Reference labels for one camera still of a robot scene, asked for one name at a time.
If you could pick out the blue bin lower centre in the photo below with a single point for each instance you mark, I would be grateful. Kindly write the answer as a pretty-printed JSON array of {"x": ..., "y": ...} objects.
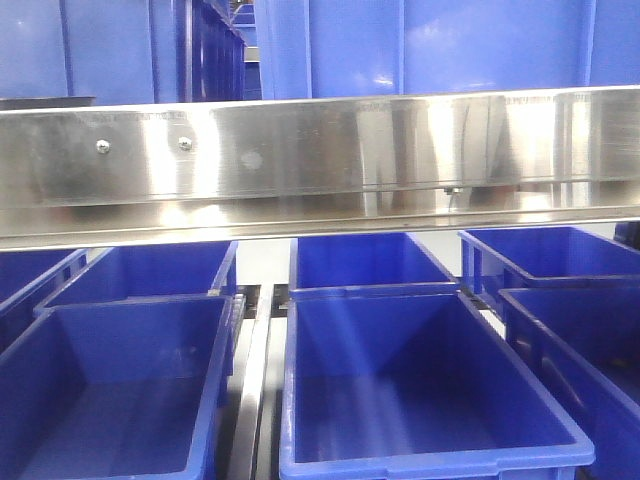
[{"x": 415, "y": 387}]

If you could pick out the blue bin back left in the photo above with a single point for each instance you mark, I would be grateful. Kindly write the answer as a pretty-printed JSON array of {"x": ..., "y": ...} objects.
[{"x": 128, "y": 272}]

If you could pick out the blue bin lower far left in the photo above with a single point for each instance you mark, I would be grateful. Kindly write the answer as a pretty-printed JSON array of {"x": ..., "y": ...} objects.
[{"x": 26, "y": 279}]

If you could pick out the blue bin upper left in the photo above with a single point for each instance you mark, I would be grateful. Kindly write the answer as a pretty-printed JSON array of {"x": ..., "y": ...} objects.
[{"x": 117, "y": 52}]

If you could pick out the blue bin back centre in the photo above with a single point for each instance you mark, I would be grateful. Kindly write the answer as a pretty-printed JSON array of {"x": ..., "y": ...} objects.
[{"x": 365, "y": 265}]

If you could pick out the blue bin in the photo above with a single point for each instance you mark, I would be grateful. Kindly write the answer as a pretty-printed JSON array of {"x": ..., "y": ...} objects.
[
  {"x": 117, "y": 52},
  {"x": 26, "y": 279},
  {"x": 217, "y": 70},
  {"x": 365, "y": 265},
  {"x": 415, "y": 387},
  {"x": 128, "y": 272},
  {"x": 542, "y": 257},
  {"x": 316, "y": 49},
  {"x": 583, "y": 345},
  {"x": 120, "y": 390}
]

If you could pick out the stainless steel shelf rail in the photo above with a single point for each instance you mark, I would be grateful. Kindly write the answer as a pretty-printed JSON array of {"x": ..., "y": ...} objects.
[{"x": 165, "y": 173}]

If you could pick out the blue bin back right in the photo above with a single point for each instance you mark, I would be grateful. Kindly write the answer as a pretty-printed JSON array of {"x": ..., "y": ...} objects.
[{"x": 542, "y": 257}]

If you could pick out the blue bin upper right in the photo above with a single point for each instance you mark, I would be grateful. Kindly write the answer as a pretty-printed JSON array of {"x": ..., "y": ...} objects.
[{"x": 217, "y": 70}]

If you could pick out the metal divider rail left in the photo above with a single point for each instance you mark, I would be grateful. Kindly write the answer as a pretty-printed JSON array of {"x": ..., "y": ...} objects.
[{"x": 249, "y": 431}]

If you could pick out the blue bin upper centre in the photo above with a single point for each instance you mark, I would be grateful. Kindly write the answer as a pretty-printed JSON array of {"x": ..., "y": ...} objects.
[{"x": 316, "y": 49}]

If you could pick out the blue bin lower right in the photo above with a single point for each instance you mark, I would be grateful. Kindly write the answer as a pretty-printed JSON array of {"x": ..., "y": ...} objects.
[{"x": 583, "y": 345}]

